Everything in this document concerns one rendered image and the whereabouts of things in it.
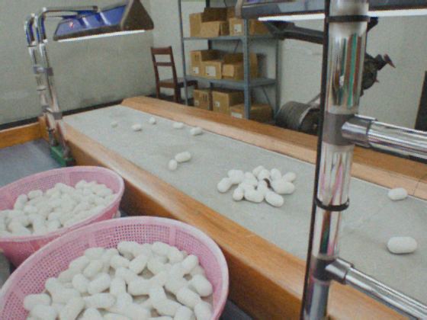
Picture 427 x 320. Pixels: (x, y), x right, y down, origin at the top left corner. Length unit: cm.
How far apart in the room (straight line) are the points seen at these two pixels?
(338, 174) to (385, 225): 32
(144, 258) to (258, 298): 16
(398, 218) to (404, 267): 12
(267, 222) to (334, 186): 29
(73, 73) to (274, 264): 475
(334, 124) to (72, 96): 487
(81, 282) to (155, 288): 10
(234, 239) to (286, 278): 10
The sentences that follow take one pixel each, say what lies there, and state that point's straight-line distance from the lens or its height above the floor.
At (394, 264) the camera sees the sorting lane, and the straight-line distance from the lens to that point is 47.
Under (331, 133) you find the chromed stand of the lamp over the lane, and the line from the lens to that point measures 23.
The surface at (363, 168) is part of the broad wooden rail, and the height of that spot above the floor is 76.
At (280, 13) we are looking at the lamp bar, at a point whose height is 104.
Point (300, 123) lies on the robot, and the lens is 100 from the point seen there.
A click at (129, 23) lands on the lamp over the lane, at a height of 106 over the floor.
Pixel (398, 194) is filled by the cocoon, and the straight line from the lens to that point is 62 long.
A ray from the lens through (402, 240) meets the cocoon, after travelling 48.
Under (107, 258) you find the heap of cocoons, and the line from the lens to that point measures 48.
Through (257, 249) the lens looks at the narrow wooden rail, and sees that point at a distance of 42.
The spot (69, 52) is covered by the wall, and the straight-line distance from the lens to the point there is 499.
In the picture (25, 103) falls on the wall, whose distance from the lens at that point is 493.
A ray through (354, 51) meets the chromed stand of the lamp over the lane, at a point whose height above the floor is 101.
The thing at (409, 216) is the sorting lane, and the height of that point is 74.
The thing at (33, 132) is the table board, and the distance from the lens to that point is 142.
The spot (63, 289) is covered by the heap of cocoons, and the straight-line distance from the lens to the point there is 45.
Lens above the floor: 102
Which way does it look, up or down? 23 degrees down
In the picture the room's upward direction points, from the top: 3 degrees counter-clockwise
